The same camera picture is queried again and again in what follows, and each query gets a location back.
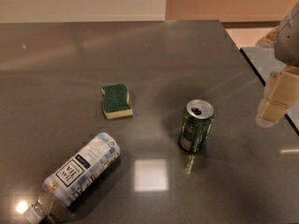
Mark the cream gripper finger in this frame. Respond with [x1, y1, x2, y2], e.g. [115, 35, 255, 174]
[255, 65, 299, 128]
[256, 27, 278, 49]

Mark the green soda can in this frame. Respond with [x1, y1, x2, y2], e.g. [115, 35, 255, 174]
[178, 99, 214, 153]

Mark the blue labelled plastic bottle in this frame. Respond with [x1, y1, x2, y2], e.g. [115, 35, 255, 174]
[24, 133, 121, 224]

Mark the green and yellow sponge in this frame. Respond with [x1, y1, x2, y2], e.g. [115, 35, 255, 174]
[101, 83, 133, 119]

